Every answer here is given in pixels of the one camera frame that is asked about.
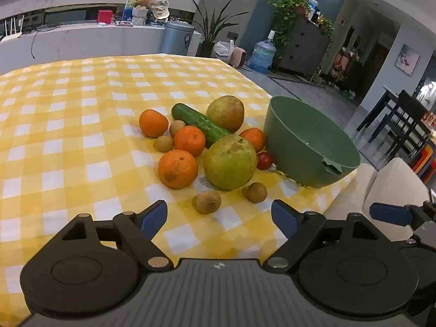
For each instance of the beige sofa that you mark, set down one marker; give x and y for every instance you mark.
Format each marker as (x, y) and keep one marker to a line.
(378, 190)

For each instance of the brown longan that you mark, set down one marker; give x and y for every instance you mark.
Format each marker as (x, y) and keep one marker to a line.
(175, 127)
(256, 192)
(208, 202)
(165, 143)

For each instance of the green cucumber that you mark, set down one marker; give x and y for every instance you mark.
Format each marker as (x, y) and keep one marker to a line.
(197, 122)

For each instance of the dark dining table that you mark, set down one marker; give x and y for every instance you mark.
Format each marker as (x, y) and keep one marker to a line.
(398, 115)

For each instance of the brownish green pear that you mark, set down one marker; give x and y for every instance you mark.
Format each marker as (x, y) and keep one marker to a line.
(225, 113)

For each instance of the white media console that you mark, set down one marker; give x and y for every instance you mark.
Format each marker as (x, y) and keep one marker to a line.
(85, 42)

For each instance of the green bowl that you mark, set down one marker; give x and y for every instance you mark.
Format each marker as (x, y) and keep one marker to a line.
(306, 143)

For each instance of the orange stool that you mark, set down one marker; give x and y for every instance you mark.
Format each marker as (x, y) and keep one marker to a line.
(425, 161)

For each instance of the white router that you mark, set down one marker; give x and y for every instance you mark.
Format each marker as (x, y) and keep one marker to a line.
(13, 32)

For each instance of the blue water jug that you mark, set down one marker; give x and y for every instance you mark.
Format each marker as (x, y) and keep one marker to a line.
(261, 55)

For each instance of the dark grey cabinet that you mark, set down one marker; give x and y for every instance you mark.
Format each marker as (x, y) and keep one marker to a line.
(306, 49)

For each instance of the red cherry tomato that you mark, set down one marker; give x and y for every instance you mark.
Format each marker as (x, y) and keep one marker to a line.
(265, 160)

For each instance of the trailing green plant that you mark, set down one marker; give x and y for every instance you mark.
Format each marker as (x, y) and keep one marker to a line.
(288, 8)

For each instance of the pink small appliance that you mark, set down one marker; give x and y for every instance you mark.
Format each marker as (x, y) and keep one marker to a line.
(237, 56)

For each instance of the orange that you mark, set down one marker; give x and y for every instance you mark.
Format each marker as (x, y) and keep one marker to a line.
(177, 169)
(189, 140)
(153, 122)
(254, 138)

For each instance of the wall painting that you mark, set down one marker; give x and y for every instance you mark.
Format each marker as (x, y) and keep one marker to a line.
(407, 59)

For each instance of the grey trash can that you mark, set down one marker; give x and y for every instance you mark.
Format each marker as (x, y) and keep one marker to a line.
(176, 37)

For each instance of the potted long-leaf plant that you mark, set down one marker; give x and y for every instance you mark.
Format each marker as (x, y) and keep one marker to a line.
(211, 30)

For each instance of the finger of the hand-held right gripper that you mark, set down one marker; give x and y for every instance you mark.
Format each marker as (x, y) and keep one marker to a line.
(390, 213)

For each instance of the white plastic bag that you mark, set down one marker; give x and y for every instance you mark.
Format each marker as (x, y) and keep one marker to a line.
(223, 49)

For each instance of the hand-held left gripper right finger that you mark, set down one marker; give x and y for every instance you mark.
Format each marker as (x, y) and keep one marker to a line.
(284, 216)

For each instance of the yellow checked tablecloth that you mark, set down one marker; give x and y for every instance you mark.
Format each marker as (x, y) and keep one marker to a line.
(68, 143)

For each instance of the flower bouquet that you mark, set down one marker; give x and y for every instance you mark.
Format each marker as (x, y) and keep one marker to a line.
(344, 66)

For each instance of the red box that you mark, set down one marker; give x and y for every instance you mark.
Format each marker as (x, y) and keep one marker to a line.
(105, 16)

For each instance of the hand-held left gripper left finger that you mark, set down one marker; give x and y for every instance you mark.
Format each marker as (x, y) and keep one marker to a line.
(153, 216)

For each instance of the large green pear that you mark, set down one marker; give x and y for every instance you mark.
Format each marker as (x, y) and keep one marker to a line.
(230, 162)

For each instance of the teddy bear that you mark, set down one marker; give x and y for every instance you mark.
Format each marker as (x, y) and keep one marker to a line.
(142, 1)

